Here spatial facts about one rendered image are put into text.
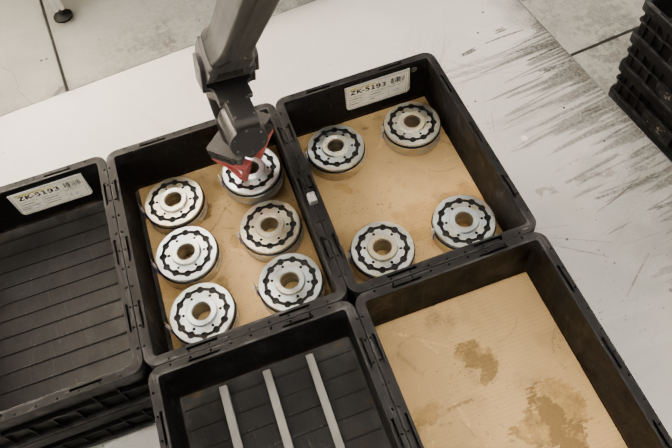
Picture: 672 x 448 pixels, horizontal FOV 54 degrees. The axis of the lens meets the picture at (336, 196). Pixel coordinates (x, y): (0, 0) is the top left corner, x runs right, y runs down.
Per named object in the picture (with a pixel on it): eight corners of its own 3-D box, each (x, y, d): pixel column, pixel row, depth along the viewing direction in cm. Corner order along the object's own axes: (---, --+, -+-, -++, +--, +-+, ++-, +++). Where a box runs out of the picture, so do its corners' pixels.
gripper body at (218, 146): (273, 122, 107) (265, 91, 101) (242, 168, 103) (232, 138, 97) (239, 111, 109) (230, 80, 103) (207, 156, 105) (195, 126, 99)
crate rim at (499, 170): (274, 108, 117) (272, 99, 115) (430, 59, 120) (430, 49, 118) (352, 303, 95) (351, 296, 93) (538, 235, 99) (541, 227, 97)
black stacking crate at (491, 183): (283, 142, 125) (274, 102, 115) (427, 95, 128) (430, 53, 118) (356, 326, 103) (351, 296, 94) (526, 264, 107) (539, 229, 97)
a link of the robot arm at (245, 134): (250, 33, 93) (191, 47, 90) (279, 85, 87) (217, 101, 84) (253, 95, 102) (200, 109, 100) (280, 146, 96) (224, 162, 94)
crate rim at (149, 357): (109, 161, 113) (104, 153, 111) (274, 108, 117) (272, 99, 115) (150, 375, 92) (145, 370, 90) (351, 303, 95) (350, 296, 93)
